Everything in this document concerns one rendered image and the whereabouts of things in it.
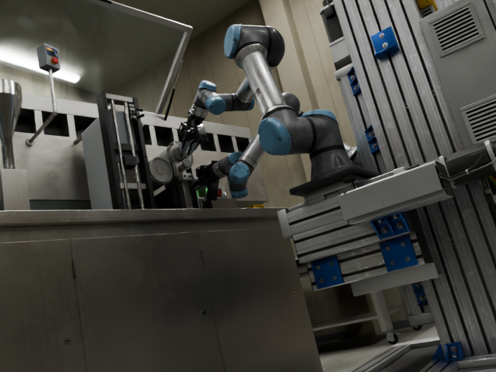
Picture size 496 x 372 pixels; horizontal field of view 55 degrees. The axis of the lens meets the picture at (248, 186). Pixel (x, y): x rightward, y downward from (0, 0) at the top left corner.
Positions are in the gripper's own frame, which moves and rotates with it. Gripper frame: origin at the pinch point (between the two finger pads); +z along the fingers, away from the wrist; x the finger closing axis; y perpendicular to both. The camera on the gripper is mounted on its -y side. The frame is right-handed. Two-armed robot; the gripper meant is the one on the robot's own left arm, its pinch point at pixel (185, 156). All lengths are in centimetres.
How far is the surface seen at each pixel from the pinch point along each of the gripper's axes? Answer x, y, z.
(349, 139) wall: -333, 141, 24
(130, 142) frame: 32.7, -4.2, -5.8
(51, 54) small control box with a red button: 55, 37, -24
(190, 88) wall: -290, 399, 74
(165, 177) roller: 9.9, -3.9, 9.4
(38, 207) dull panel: 54, 15, 37
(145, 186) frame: 29.3, -18.5, 6.0
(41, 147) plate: 50, 36, 19
